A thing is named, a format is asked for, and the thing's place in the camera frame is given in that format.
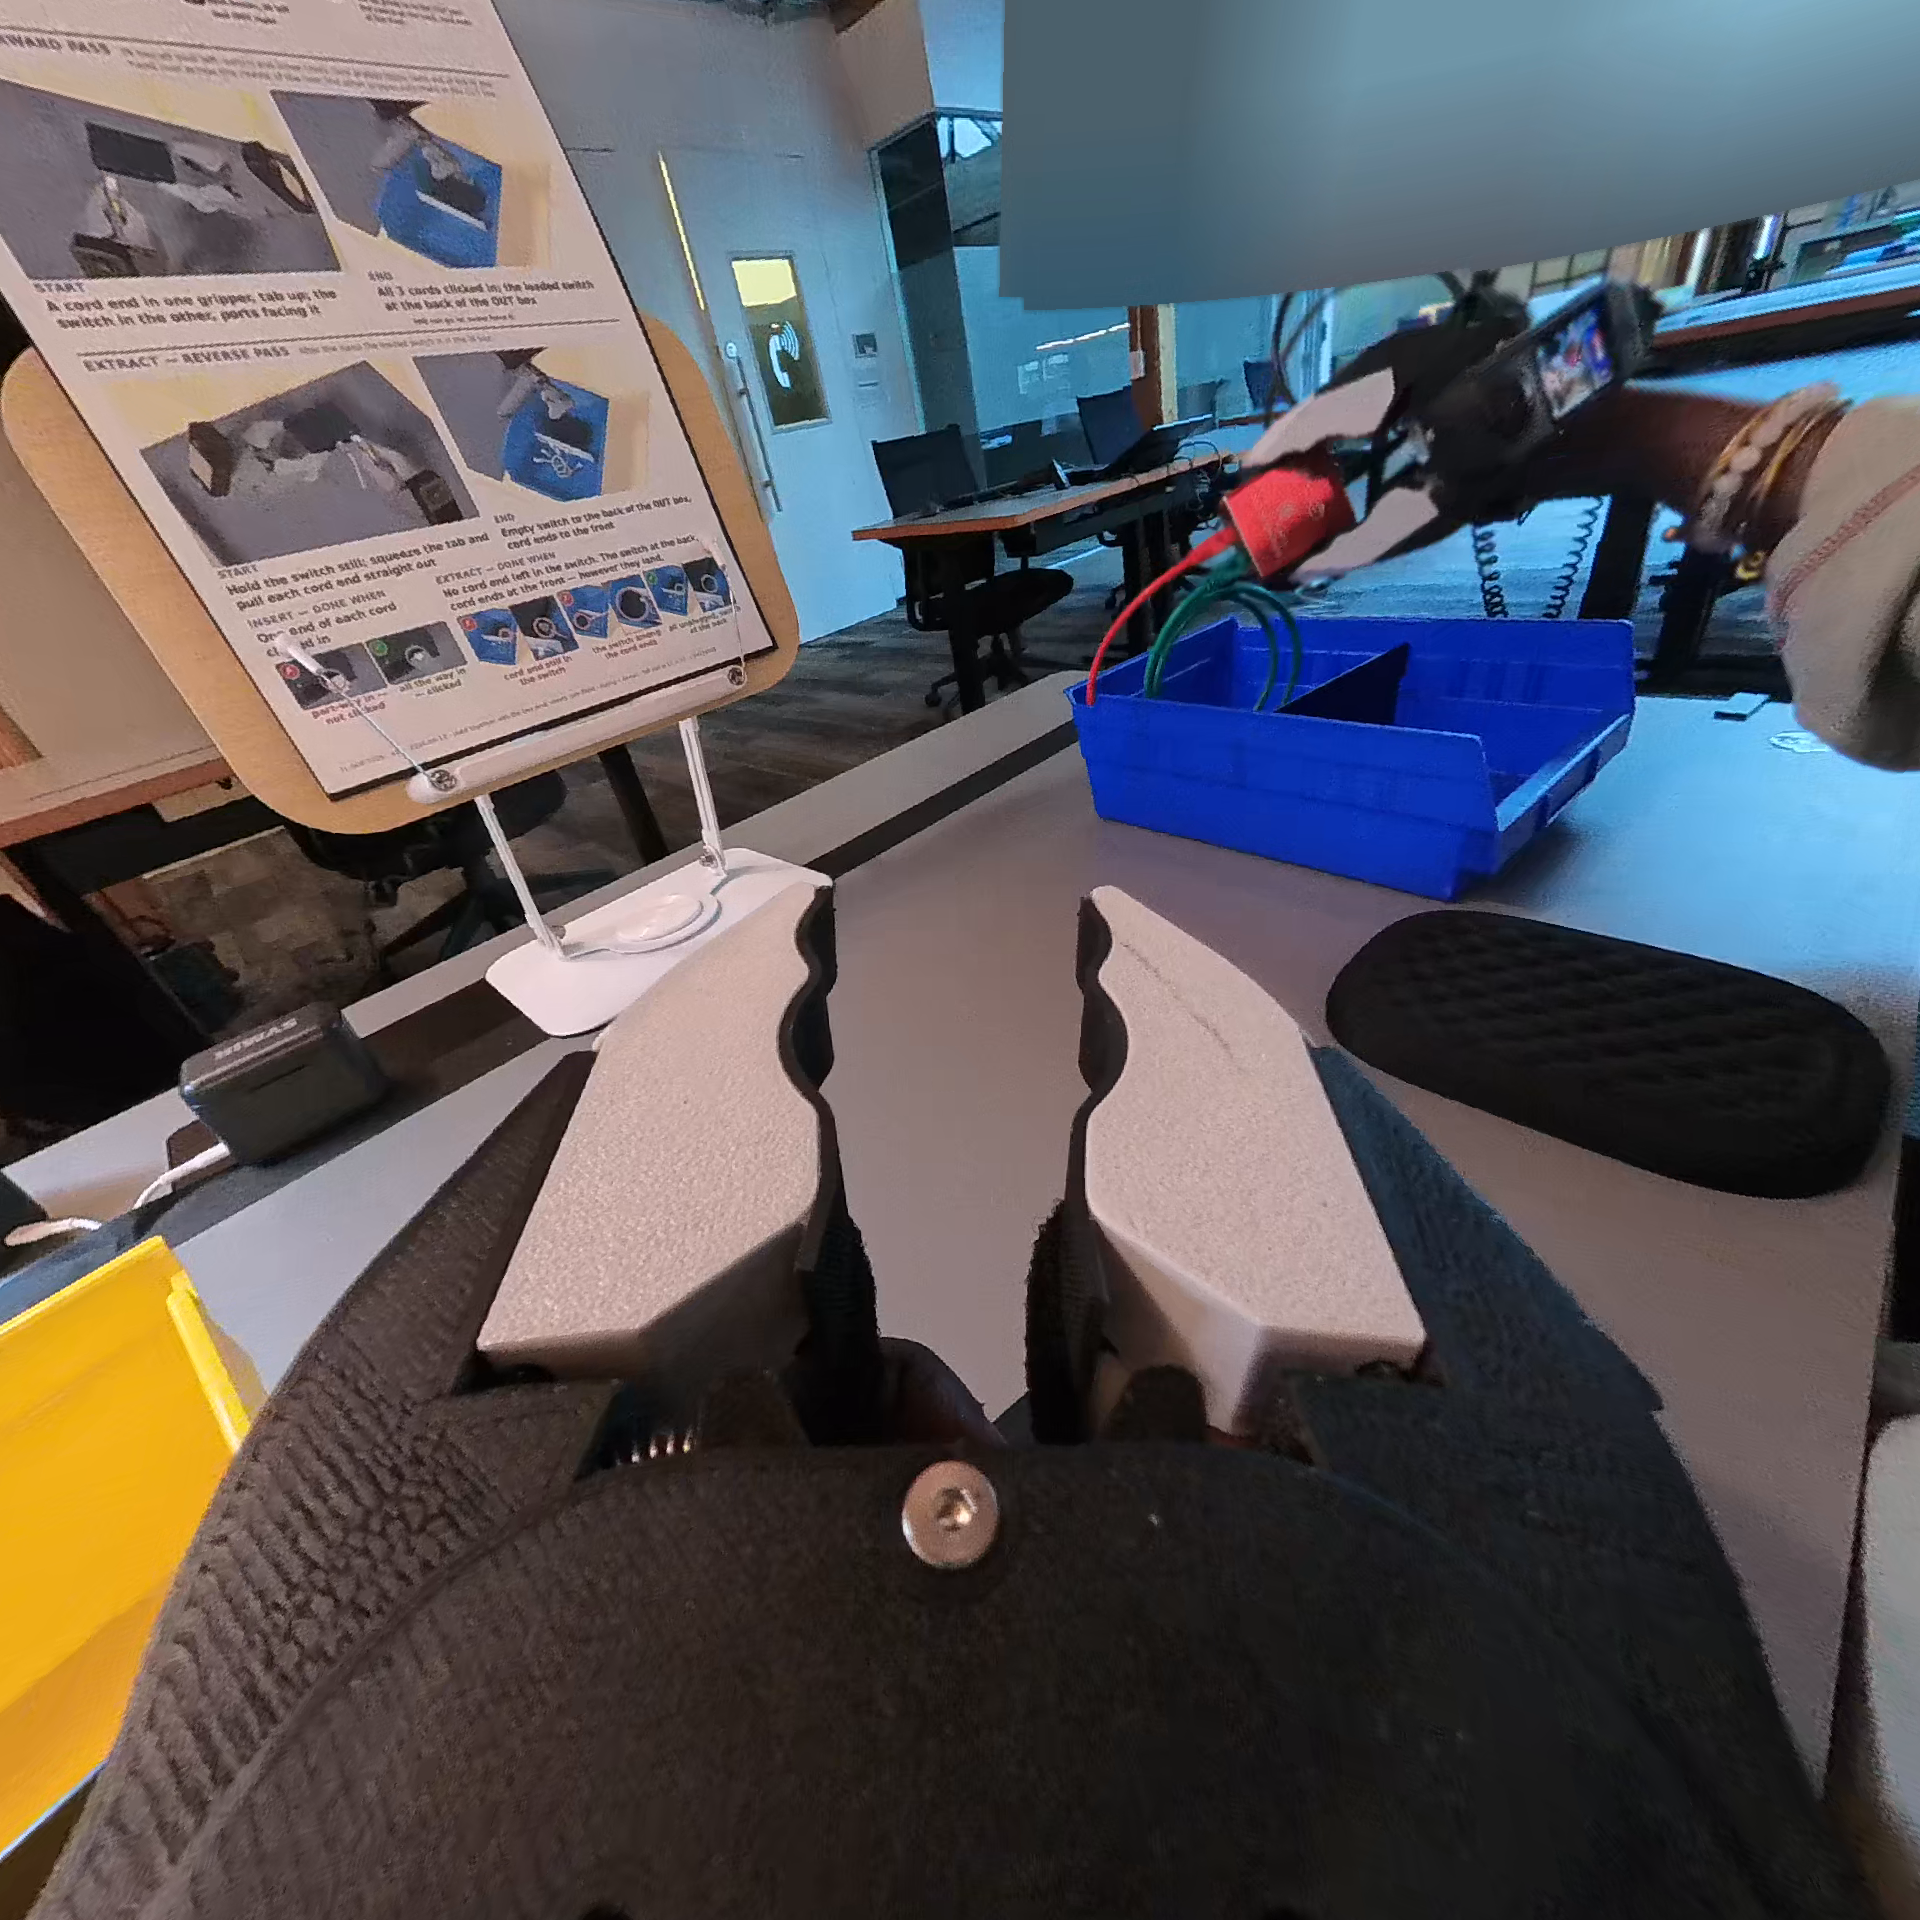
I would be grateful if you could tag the grey charger box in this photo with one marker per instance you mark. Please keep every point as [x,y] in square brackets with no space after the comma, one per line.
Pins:
[20,1215]
[285,1081]

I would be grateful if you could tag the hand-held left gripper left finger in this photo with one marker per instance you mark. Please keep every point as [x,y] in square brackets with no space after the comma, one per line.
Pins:
[661,1172]

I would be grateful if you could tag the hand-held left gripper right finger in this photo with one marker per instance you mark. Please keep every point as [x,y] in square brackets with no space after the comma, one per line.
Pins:
[1231,1185]

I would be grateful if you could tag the black office chair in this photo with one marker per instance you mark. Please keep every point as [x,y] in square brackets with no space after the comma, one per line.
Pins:
[946,482]

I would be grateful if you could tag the wooden office desk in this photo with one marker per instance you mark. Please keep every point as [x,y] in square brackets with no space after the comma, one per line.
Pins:
[1037,505]
[1771,324]

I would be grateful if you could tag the person's right forearm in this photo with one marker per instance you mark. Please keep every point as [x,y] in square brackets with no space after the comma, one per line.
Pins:
[1861,601]

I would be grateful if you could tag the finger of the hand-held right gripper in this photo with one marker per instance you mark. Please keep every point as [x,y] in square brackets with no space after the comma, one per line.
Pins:
[1329,422]
[1396,533]

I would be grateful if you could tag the grey desk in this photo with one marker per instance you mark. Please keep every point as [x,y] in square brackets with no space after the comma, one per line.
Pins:
[1652,1349]

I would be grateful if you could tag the blue storage bin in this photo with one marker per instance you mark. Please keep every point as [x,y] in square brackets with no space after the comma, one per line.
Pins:
[1350,797]

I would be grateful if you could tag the person's grey sweatshirt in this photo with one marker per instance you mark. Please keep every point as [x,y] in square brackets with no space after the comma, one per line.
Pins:
[1893,1652]

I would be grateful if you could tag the yellow storage bin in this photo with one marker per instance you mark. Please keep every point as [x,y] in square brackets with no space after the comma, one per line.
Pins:
[90,1500]

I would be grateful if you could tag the black bin divider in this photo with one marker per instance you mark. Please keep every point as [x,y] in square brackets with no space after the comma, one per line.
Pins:
[1350,686]

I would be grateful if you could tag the red ethernet splitter box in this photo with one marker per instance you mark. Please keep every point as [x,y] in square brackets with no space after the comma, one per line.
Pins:
[1291,518]

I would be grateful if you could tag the wooden post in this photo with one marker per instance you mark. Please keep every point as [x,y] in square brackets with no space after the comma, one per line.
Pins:
[1149,370]

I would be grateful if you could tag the instruction board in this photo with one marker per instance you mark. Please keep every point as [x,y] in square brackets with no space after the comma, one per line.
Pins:
[377,375]

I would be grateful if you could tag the person's right hand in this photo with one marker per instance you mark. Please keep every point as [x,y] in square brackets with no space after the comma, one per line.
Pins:
[1642,452]

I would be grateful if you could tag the black dimpled wrist pad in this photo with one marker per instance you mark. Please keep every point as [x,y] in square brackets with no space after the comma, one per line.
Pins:
[1606,1051]

